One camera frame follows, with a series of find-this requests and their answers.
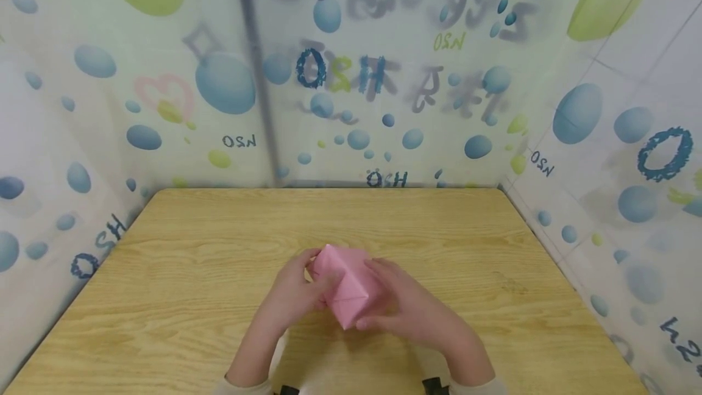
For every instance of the person's left hand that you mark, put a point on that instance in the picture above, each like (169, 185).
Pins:
(293, 294)

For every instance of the person's right hand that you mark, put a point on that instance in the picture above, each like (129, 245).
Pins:
(417, 309)

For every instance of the pink paper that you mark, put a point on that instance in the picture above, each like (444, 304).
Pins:
(349, 284)

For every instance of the person's left forearm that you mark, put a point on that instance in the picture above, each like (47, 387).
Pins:
(255, 352)

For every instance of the person's right forearm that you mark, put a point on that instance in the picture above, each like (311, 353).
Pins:
(466, 367)

